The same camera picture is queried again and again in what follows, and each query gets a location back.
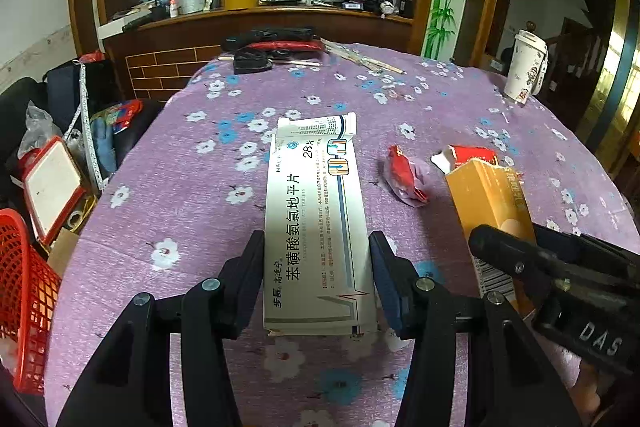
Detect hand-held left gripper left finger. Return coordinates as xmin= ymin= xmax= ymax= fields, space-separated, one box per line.
xmin=56 ymin=229 xmax=266 ymax=427

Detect person's right hand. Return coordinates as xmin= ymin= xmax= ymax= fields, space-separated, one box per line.
xmin=569 ymin=356 xmax=617 ymax=427

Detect blue cloth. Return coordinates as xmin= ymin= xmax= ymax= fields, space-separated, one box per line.
xmin=89 ymin=112 xmax=119 ymax=178

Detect wooden glass cabinet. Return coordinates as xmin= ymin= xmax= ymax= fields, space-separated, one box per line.
xmin=67 ymin=0 xmax=507 ymax=104

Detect orange cardboard box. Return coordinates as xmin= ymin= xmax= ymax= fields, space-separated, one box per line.
xmin=444 ymin=158 xmax=539 ymax=319

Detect clear plastic bag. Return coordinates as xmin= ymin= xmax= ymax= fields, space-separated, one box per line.
xmin=17 ymin=101 xmax=64 ymax=158

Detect white measuring tape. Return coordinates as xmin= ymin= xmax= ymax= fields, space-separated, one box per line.
xmin=72 ymin=59 xmax=109 ymax=194

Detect bundle of pale sticks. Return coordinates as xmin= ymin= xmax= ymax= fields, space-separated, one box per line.
xmin=319 ymin=37 xmax=405 ymax=76

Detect white board red frame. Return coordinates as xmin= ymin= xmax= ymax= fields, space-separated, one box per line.
xmin=19 ymin=136 xmax=89 ymax=246

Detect black and red tools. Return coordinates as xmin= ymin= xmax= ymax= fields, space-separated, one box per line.
xmin=224 ymin=26 xmax=322 ymax=54

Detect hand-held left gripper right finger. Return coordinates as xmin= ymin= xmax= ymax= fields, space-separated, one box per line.
xmin=368 ymin=230 xmax=583 ymax=427

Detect purple floral tablecloth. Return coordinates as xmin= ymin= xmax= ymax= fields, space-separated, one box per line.
xmin=45 ymin=41 xmax=632 ymax=427

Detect brown cardboard piece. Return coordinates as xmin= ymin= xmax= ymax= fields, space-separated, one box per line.
xmin=47 ymin=227 xmax=81 ymax=278

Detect red printed packet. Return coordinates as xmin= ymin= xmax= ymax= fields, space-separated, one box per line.
xmin=102 ymin=99 xmax=144 ymax=134

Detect red snack wrapper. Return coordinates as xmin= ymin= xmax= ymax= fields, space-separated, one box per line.
xmin=383 ymin=144 xmax=430 ymax=208

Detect red plastic basket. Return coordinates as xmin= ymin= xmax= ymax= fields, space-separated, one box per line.
xmin=0 ymin=208 xmax=64 ymax=396

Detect white medicine box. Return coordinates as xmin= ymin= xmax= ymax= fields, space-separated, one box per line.
xmin=262 ymin=112 xmax=379 ymax=338

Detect black chair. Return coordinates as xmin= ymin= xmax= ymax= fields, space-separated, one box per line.
xmin=0 ymin=77 xmax=51 ymax=168

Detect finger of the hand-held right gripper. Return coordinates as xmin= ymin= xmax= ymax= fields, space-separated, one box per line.
xmin=532 ymin=224 xmax=640 ymax=286
xmin=467 ymin=224 xmax=577 ymax=294

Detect white printed cup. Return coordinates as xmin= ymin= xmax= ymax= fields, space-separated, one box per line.
xmin=502 ymin=29 xmax=549 ymax=104

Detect crumpled red white pack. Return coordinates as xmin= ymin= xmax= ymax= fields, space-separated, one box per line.
xmin=430 ymin=144 xmax=527 ymax=180

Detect black bag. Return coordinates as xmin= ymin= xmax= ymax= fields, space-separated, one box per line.
xmin=42 ymin=59 xmax=119 ymax=134

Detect black scissors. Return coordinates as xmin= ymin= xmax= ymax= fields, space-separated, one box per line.
xmin=233 ymin=48 xmax=275 ymax=74

